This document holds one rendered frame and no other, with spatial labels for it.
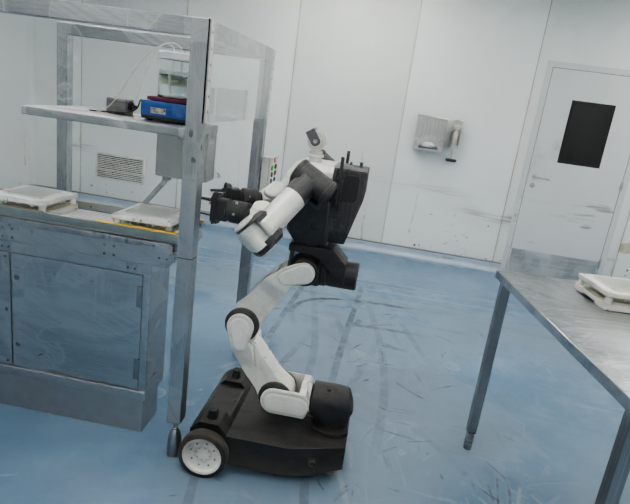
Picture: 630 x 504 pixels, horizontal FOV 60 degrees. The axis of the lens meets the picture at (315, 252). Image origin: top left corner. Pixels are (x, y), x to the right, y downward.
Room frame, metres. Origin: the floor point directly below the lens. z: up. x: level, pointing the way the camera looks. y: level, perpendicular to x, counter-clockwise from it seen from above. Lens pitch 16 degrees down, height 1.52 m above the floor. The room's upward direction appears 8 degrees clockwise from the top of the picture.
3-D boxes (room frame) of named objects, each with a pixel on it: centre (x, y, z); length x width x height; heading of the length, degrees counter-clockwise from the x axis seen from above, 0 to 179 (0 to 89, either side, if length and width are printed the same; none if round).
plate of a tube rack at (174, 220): (2.17, 0.67, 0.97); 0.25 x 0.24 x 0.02; 174
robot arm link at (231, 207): (2.05, 0.35, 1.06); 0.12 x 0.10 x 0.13; 76
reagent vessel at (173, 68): (2.19, 0.62, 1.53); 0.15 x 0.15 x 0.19
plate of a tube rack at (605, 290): (2.09, -1.23, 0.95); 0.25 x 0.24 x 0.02; 2
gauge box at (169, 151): (2.29, 0.59, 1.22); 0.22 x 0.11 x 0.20; 84
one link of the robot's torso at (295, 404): (2.10, 0.03, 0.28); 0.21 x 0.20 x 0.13; 84
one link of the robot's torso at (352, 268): (2.10, -0.04, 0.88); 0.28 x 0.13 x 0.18; 84
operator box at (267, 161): (2.99, 0.31, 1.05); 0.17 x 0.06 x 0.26; 174
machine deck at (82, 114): (2.17, 0.80, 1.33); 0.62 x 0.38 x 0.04; 84
